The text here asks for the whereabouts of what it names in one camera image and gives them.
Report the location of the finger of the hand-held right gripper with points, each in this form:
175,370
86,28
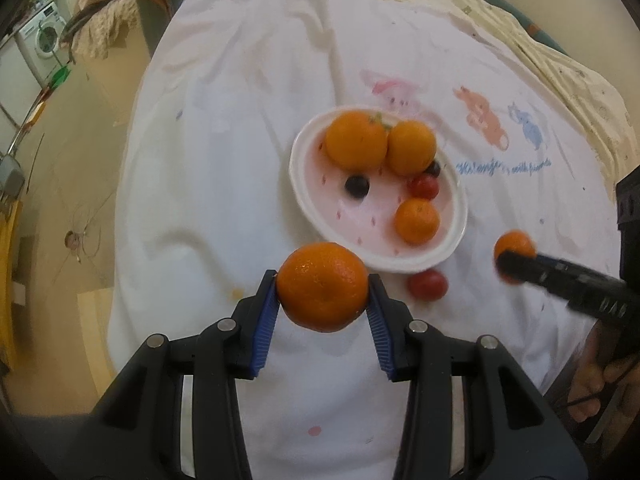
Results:
560,280

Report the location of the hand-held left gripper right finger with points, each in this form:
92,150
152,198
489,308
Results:
382,340

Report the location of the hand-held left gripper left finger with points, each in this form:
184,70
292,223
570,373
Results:
265,325

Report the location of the small mandarin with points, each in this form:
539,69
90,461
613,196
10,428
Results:
322,286
514,247
417,220

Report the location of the red cherry tomato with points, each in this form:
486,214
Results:
426,284
423,186

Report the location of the pink strawberry print plate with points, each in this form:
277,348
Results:
370,210

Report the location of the dark grape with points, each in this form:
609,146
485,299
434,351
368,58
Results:
433,168
357,186

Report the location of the medium orange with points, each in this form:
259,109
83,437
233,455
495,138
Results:
411,147

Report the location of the large orange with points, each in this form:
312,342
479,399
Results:
356,140

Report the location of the person's right hand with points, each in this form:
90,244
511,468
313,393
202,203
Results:
595,385

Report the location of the cream patterned bedspread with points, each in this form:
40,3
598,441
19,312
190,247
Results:
565,75

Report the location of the white cartoon print blanket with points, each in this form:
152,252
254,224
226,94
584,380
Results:
240,110

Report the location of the teal pillow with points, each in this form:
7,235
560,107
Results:
525,22

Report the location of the yellow wooden stool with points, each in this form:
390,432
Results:
9,280

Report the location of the green dustpan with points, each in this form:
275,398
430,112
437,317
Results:
60,77

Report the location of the cream lace cover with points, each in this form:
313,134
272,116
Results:
102,30

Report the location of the white washing machine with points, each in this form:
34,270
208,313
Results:
42,40

